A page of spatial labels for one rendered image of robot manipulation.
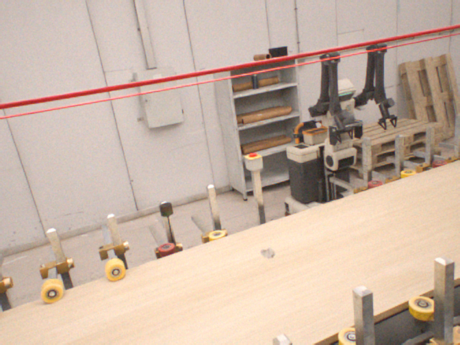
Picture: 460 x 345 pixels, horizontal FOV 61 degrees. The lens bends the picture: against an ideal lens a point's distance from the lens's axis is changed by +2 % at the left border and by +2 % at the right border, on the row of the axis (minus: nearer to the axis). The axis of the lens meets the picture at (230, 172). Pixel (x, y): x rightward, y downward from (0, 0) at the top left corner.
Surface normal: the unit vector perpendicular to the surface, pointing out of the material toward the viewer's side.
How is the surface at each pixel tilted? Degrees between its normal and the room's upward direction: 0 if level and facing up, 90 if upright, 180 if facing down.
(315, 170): 90
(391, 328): 90
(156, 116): 90
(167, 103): 90
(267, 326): 0
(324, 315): 0
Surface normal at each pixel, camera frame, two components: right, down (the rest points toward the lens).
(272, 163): 0.39, 0.24
